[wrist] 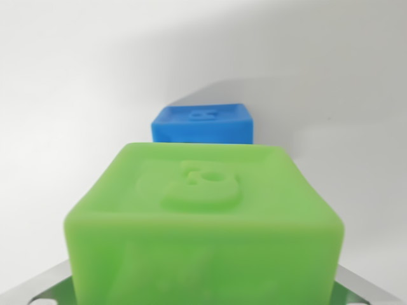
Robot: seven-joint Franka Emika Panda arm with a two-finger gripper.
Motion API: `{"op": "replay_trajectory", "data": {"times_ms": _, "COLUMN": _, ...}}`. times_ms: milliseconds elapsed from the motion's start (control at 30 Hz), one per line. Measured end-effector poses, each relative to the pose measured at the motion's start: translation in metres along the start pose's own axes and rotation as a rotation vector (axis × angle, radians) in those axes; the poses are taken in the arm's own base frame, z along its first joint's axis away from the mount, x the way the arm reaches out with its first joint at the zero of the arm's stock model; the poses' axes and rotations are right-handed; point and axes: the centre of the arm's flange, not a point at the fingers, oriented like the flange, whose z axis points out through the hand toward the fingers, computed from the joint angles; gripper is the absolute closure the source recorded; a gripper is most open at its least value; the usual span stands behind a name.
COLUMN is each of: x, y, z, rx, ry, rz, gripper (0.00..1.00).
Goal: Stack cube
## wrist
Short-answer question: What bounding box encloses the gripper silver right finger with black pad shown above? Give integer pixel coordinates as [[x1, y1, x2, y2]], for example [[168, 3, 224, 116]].
[[332, 264, 407, 305]]

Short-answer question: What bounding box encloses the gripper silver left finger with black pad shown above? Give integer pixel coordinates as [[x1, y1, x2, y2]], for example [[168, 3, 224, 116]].
[[0, 259, 74, 305]]

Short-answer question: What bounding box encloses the green cube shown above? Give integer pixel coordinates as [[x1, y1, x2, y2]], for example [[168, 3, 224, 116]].
[[62, 142, 345, 305]]

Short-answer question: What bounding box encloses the blue cube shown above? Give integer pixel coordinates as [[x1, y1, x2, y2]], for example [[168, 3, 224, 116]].
[[150, 102, 254, 146]]

